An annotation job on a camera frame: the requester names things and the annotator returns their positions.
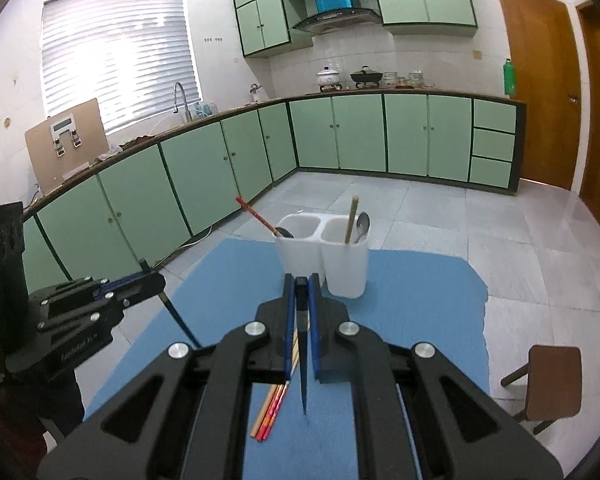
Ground black ladle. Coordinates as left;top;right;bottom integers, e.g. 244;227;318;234
276;226;294;238

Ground white cooking pot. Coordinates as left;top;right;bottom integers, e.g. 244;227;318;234
316;66;342;92

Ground blue table mat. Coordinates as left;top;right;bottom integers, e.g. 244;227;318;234
82;237;491;480

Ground range hood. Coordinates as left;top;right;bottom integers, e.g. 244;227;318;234
294;0;381;36

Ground metal spoon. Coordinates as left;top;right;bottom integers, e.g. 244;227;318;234
354;211;370;244

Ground kitchen faucet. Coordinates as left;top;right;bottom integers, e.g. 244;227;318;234
173;81;193;122

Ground black chopstick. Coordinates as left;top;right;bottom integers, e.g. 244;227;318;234
138;257;204;350
296;278;309;414

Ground wooden stool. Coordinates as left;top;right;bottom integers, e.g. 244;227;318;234
501;344;583;436

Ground cardboard panel with device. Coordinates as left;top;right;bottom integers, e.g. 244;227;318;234
24;99;109;195

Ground green lower kitchen cabinets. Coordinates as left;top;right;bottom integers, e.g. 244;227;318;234
23;90;527;290

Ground plain wooden chopstick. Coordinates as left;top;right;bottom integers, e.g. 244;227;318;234
344;194;360;245

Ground red ribbed chopstick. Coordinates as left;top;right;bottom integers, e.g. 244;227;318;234
249;328;300;440

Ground white double utensil holder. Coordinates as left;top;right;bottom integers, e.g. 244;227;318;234
274;212;372;299

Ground window blinds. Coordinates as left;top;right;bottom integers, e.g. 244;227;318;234
42;0;201;132

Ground green bottle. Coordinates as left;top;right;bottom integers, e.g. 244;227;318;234
503;58;517;96

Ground black wok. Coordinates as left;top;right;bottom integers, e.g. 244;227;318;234
350;65;384;89

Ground red floral chopstick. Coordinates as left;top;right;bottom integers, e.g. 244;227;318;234
255;339;301;442
235;195;283;237

